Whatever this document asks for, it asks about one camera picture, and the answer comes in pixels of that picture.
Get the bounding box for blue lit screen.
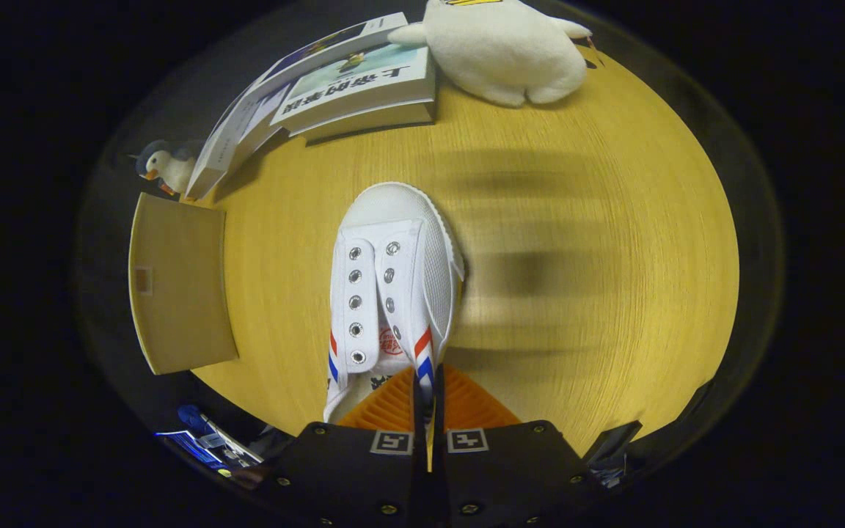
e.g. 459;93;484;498
157;429;227;470

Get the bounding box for book with blue picture cover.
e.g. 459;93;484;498
246;13;410;96

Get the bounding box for white book with portrait cover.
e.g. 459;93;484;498
186;103;262;200

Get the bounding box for white duck plush toy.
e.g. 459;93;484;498
387;0;592;108

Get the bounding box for white striped canvas shoe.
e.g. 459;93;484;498
323;182;465;426

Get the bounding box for small blue object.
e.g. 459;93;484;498
177;403;208;433

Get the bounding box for beige fabric storage box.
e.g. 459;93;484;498
128;192;240;376

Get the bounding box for grey penguin plush toy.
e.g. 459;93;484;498
129;139;201;199

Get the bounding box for book with teal picture cover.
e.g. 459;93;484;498
270;43;438;142

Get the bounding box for plain white book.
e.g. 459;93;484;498
235;84;291;151

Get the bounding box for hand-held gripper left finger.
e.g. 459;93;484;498
261;365;425;528

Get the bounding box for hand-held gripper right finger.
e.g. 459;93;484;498
434;365;599;528

